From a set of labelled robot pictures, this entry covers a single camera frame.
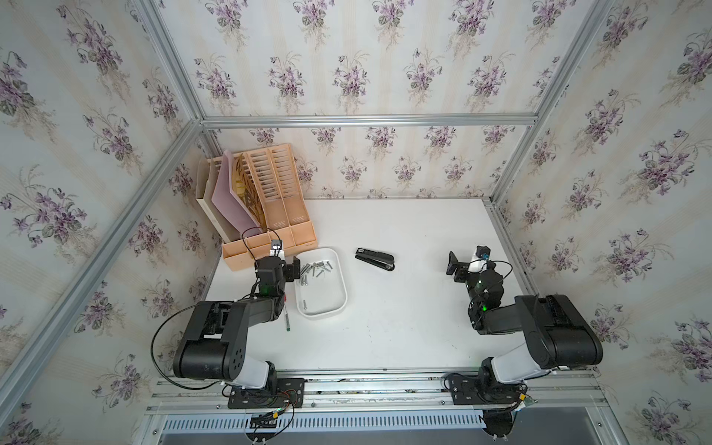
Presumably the beige file folder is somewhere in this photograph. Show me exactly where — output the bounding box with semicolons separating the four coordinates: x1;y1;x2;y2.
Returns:
195;159;239;244

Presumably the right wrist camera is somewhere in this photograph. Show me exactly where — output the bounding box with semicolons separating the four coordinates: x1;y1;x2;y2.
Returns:
468;246;491;273

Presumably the purple folder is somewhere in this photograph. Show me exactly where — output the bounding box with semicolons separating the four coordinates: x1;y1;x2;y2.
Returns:
211;151;259;237

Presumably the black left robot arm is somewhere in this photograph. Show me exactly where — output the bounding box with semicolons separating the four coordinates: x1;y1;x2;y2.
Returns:
174;256;301;394

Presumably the aluminium front rail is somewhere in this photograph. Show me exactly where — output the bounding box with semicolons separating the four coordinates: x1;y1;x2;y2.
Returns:
134;368;620;444

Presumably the white plastic storage box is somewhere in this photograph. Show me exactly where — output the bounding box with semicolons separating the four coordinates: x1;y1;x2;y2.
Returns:
295;248;349;319

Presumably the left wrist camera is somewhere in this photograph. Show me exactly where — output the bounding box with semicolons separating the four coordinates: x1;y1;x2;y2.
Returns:
270;239;286;260

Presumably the peach plastic desk organizer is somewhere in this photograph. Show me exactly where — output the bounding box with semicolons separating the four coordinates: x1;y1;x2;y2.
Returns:
221;144;318;272

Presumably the black stapler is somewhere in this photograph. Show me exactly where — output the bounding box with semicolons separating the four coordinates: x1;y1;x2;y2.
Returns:
354;248;395;272

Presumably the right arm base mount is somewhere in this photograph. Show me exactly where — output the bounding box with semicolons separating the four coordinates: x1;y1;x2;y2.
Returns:
443;373;528;405

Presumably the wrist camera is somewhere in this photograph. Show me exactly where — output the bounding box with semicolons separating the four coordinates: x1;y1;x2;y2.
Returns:
468;246;491;273
270;239;286;260

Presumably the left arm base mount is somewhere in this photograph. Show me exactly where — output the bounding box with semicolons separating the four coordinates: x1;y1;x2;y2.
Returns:
227;378;306;410

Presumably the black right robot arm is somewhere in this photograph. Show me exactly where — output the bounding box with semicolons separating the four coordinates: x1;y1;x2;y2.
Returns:
446;246;604;389

